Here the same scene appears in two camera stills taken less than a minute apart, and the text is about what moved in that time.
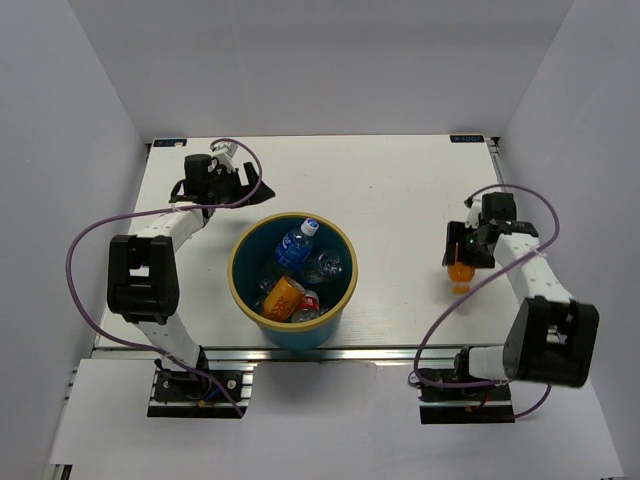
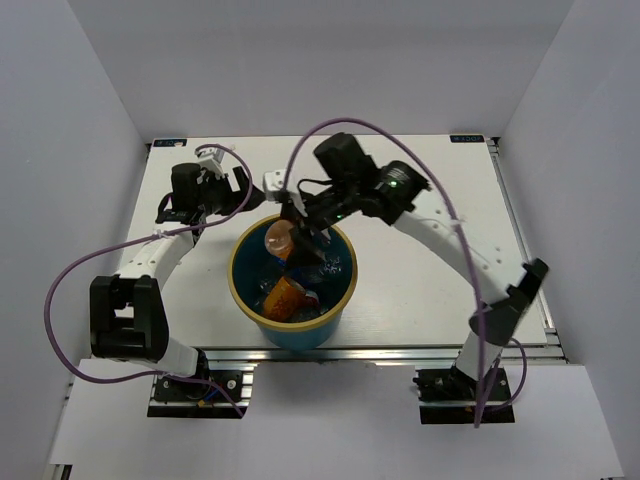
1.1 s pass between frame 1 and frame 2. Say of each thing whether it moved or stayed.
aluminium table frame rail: stayed
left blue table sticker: stayed
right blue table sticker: stayed
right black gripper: moved
